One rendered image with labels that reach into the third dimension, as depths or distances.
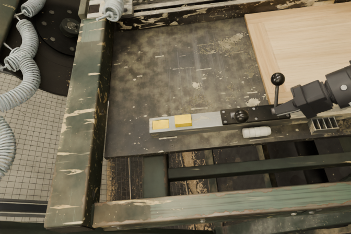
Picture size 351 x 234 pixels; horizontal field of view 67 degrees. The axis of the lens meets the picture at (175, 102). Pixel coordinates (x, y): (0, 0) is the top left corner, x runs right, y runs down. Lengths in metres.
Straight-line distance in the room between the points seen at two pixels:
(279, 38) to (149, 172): 0.66
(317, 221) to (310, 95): 0.80
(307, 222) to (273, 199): 0.68
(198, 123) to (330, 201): 0.39
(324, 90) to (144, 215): 0.53
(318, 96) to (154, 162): 0.49
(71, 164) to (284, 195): 0.56
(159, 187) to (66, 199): 0.26
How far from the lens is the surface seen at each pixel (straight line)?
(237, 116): 0.69
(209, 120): 0.81
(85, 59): 0.96
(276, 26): 1.11
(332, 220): 1.36
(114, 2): 0.96
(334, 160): 0.94
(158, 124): 0.82
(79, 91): 0.88
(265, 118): 0.82
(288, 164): 0.89
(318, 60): 1.04
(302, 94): 0.68
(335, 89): 0.69
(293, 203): 0.75
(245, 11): 1.14
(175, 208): 0.72
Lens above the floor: 2.00
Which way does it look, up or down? 30 degrees down
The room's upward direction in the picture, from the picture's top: 73 degrees counter-clockwise
